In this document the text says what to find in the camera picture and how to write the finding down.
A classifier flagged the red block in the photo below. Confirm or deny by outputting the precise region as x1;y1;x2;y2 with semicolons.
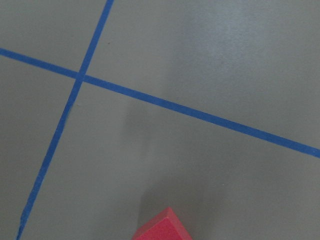
131;207;192;240

